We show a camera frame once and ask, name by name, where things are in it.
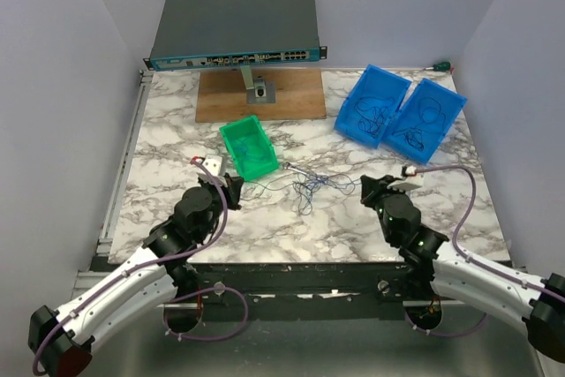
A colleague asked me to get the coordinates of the grey metal stand bracket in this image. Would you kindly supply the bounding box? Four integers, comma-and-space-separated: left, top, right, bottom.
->
240, 65, 276, 105

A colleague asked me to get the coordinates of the green plastic bin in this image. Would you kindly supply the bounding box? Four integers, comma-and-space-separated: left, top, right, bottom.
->
220, 116, 279, 181

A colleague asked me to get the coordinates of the green handled screwdriver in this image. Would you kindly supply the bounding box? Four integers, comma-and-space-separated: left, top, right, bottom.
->
425, 61, 454, 72

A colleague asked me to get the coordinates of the right blue plastic bin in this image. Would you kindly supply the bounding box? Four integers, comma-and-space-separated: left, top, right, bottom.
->
383, 79, 467, 164

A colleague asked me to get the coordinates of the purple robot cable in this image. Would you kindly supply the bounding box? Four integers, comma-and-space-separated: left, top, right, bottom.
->
403, 164, 565, 338
33, 155, 251, 373

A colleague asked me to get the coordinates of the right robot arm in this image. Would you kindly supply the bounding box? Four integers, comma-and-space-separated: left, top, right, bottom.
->
360, 167, 564, 363

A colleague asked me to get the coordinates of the grey network switch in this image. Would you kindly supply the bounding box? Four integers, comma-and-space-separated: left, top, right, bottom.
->
144, 0, 328, 72

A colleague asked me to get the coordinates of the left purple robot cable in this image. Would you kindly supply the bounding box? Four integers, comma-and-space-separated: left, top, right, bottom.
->
33, 155, 251, 373

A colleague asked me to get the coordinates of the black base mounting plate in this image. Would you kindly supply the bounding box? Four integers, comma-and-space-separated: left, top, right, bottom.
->
161, 262, 441, 327

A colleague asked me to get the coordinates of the blue plastic bin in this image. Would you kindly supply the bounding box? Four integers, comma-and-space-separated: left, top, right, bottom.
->
334, 64, 411, 148
383, 79, 467, 164

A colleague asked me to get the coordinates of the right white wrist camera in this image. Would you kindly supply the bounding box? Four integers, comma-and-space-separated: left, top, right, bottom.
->
388, 166, 424, 192

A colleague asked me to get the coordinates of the wooden base board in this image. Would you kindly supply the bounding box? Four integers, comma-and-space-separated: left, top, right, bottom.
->
195, 69, 327, 123

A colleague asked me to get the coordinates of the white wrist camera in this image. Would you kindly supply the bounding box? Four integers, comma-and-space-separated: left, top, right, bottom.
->
192, 155, 227, 179
388, 166, 424, 192

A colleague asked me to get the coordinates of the silver combination wrench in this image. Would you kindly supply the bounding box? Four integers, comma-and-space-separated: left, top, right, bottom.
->
282, 162, 317, 179

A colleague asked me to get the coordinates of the aluminium frame rail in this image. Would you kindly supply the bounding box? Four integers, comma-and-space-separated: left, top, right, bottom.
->
72, 268, 464, 307

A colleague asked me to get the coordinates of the left blue plastic bin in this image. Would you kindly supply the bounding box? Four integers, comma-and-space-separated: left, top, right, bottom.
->
334, 64, 411, 148

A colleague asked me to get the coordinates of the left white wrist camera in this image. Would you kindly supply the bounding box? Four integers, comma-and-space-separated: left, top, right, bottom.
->
192, 155, 227, 179

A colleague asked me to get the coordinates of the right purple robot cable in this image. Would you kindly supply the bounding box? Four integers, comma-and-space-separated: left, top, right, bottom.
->
403, 164, 565, 338

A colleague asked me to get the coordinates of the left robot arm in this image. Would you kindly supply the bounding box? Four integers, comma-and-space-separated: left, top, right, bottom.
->
27, 175, 244, 376

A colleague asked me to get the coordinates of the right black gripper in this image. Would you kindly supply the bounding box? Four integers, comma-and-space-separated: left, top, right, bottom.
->
360, 174, 408, 244

